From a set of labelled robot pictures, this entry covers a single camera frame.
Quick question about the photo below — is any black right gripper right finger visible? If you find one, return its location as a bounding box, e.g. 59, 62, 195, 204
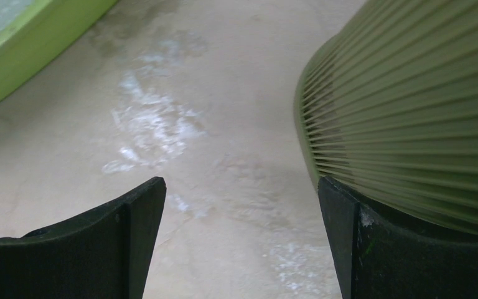
318, 176, 478, 298

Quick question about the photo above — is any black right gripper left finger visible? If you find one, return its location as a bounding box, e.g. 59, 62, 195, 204
0, 177, 166, 298

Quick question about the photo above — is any olive green waste basket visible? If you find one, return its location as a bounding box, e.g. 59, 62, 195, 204
294, 1, 478, 235

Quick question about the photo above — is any green solid tray underneath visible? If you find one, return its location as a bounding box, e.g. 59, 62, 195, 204
0, 0, 115, 101

